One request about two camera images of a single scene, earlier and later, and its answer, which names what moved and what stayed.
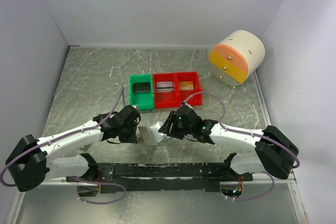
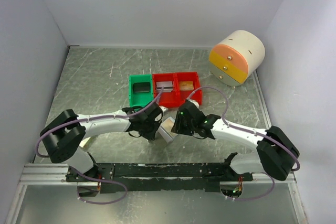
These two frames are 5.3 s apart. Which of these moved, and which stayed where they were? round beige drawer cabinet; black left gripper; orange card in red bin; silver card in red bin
Moved: black left gripper
Stayed: orange card in red bin; silver card in red bin; round beige drawer cabinet
